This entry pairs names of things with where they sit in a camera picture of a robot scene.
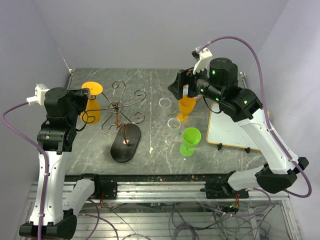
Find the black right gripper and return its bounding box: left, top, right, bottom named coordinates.
left=168, top=60, right=225, bottom=104

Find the orange plastic wine glass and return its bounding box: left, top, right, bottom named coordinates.
left=176, top=95, right=196, bottom=122

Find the clear wine glass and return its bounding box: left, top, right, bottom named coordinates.
left=181, top=117, right=196, bottom=130
left=165, top=117, right=181, bottom=146
left=158, top=97, right=172, bottom=117

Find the green plastic wine glass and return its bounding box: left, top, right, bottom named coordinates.
left=179, top=127, right=202, bottom=157

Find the clear wine glass front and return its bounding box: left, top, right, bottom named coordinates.
left=181, top=117, right=196, bottom=130

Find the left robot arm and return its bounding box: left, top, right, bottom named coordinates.
left=19, top=85, right=102, bottom=240

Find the metal wine glass rack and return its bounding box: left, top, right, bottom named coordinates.
left=96, top=80, right=147, bottom=164

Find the wooden picture coaster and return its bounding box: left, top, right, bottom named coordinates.
left=183, top=84, right=203, bottom=101

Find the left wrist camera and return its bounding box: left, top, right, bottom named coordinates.
left=26, top=83, right=50, bottom=106

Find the small whiteboard yellow frame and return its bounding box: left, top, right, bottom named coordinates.
left=206, top=109, right=273, bottom=152

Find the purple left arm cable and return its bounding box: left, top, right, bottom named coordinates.
left=2, top=101, right=50, bottom=240

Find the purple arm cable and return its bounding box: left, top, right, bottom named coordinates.
left=2, top=101, right=50, bottom=240
left=196, top=36, right=313, bottom=199

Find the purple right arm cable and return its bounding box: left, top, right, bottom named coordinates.
left=196, top=36, right=313, bottom=199

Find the aluminium rail front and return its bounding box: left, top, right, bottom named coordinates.
left=27, top=174, right=291, bottom=203

